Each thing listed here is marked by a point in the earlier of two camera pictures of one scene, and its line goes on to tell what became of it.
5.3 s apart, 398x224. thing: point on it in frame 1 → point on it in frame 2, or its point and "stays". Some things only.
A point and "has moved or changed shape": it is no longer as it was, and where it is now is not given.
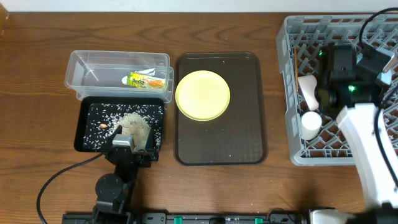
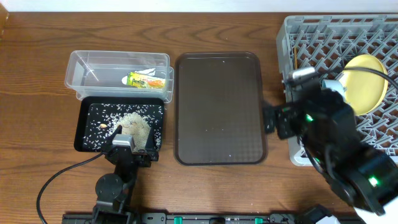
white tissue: x=149 y=71 stays
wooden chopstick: x=296 y=50 stays
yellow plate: x=203 y=95 has moved or changed shape
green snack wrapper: x=140 y=80 stays
